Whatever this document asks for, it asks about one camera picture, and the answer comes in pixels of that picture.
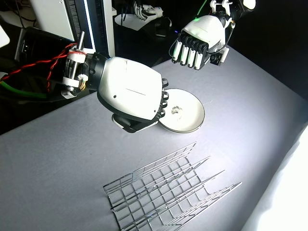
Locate white robot tower column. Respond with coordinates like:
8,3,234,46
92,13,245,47
28,0,116,57

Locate chrome wire plate rack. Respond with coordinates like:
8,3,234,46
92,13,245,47
103,141,243,231

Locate white paper sheet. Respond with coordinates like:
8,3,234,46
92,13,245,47
113,13,159,31

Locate white skeletal hand model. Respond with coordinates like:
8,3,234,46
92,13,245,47
133,0,163,21

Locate thick green cable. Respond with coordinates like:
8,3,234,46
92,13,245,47
0,80,48,99

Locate green cable with grey plug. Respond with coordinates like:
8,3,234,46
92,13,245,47
195,0,208,21

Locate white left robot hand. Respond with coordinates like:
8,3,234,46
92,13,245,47
171,14,227,71

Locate black electronics box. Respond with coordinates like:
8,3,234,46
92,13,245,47
13,26,81,97

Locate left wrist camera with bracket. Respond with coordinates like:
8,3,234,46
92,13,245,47
209,47,230,67

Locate small black device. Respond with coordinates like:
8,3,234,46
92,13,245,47
155,18,173,38

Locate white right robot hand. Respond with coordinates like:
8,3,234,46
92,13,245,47
96,57,169,134

